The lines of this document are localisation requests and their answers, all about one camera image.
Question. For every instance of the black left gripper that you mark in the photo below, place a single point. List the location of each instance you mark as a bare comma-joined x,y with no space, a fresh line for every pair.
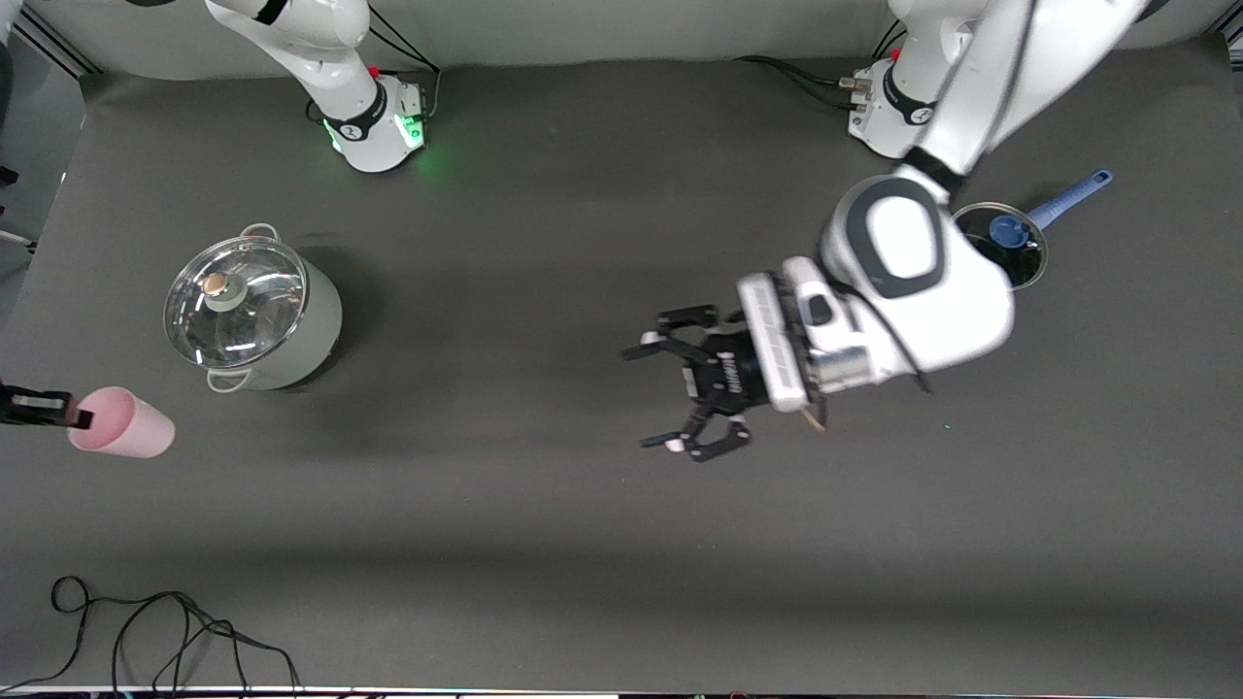
724,372

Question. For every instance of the pink plastic cup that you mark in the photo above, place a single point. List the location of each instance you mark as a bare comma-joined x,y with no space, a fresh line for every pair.
126,427

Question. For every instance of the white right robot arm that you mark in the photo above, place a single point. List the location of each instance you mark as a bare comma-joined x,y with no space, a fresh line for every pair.
320,58

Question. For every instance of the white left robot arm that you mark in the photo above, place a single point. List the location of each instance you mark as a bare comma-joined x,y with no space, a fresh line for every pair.
932,311

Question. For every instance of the glass pot lid brass knob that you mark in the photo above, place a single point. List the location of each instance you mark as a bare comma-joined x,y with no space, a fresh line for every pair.
243,311

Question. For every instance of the dark grey table mat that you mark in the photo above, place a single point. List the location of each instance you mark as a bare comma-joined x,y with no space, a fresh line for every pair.
486,485

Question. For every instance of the pale green cooking pot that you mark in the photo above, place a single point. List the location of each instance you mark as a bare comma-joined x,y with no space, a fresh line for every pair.
311,330

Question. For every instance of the glass lid blue knob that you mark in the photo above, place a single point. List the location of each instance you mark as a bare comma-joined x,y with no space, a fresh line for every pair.
1020,252

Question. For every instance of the dark blue saucepan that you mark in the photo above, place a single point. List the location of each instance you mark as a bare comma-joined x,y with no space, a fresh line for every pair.
1068,199

